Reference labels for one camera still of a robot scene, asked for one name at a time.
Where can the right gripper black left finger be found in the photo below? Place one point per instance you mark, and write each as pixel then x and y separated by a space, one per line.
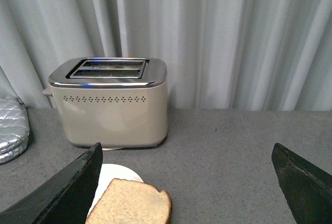
pixel 64 198

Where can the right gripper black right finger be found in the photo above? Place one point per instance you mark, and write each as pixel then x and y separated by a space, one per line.
pixel 306 187

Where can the brown bread slice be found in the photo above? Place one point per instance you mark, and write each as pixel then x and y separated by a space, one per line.
pixel 129 201

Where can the beige two-slot toaster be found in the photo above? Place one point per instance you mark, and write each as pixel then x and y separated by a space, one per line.
pixel 117 102

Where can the white plate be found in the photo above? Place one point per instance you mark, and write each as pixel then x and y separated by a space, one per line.
pixel 107 174

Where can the lower silver quilted oven mitt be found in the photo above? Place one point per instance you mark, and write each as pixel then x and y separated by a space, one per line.
pixel 13 146

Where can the silver quilted oven mitt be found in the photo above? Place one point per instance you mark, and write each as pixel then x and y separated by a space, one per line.
pixel 14 118
pixel 13 146

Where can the upper silver quilted oven mitt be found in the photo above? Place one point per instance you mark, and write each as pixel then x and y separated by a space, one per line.
pixel 14 118

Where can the grey-white curtain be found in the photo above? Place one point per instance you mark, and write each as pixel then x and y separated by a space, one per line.
pixel 242 54

